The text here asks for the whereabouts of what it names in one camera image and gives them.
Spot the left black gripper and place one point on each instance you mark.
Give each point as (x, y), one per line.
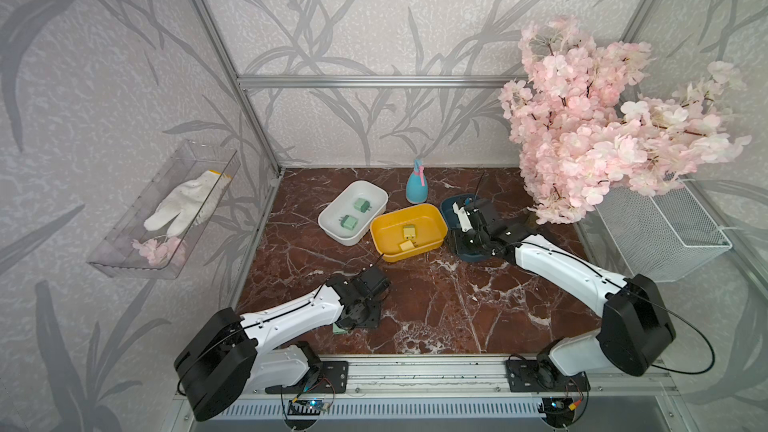
(374, 322)

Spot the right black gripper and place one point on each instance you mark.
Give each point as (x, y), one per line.
(459, 230)

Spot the green plug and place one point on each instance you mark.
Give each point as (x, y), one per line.
(362, 205)
(349, 222)
(337, 330)

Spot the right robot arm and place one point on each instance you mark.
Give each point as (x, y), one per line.
(635, 327)

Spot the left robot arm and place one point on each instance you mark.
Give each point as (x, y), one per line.
(264, 351)

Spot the dark teal storage box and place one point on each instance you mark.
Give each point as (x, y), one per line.
(475, 245)

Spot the yellow storage box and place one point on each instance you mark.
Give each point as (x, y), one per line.
(386, 231)

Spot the white storage box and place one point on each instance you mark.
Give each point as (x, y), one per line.
(329, 218)

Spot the pink cherry blossom plant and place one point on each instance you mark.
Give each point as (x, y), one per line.
(579, 139)

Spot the pink flower on shelf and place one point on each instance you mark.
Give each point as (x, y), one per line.
(162, 251)

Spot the white work glove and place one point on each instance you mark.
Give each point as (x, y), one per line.
(189, 204)

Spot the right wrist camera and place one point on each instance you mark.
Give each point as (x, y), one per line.
(463, 217)

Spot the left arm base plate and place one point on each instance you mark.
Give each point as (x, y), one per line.
(327, 377)

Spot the aluminium front rail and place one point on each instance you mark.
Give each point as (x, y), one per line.
(471, 375)

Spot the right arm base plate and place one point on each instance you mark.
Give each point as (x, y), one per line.
(534, 376)

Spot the white wire mesh basket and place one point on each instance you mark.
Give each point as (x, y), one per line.
(664, 237)

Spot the clear acrylic wall shelf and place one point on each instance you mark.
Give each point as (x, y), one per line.
(156, 236)

